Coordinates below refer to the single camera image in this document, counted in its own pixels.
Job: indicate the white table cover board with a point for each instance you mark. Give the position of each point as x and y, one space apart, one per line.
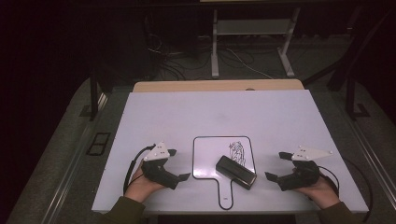
202 112

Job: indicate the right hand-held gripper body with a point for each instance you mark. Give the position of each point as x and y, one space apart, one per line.
302 177

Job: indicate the white metal stand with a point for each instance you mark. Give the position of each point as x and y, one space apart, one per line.
214 46

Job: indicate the black metal post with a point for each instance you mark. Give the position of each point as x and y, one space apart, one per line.
93 93

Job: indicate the black metal stand frame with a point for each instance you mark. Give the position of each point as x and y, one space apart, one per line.
350 99

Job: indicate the person's left hand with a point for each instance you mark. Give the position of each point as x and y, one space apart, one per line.
140 186

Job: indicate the aluminium floor rail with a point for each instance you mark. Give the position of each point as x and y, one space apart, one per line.
376 165
67 183

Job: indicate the wooden table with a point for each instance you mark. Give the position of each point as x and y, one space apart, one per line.
218 85

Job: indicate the person's right hand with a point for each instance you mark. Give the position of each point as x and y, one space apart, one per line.
322 193

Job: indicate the black floor socket frame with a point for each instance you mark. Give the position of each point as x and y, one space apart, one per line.
93 149

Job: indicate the black whiteboard eraser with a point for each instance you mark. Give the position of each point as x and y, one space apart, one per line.
235 171

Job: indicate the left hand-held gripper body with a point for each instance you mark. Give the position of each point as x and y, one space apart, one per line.
157 174

